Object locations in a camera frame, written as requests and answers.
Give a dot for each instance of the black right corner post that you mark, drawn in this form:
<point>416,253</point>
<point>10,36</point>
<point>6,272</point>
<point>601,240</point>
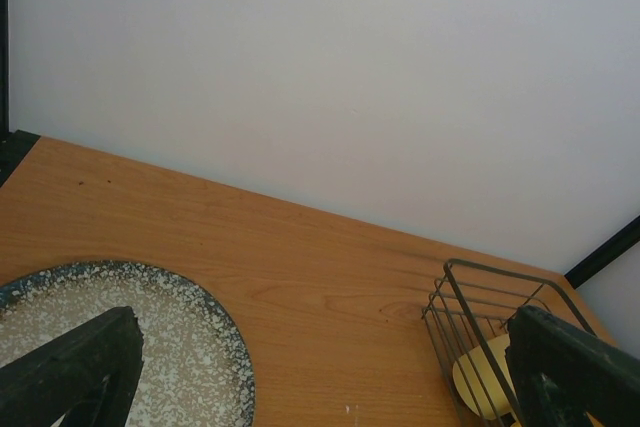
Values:
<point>605,254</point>

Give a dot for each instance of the black left corner post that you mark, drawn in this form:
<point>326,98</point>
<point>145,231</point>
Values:
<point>14,145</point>

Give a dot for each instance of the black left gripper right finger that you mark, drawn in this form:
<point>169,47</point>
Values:
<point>565,376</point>

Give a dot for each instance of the grey speckled large plate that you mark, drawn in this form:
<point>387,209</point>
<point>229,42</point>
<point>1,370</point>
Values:
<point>196,370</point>

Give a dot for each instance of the black wire dish rack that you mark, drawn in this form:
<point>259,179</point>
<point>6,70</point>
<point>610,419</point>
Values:
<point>470,305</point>

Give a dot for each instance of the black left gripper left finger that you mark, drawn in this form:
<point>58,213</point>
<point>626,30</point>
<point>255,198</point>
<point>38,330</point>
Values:
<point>86,377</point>

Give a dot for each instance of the black corner post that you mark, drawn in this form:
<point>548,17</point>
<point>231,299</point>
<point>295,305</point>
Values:
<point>605,254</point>
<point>14,145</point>

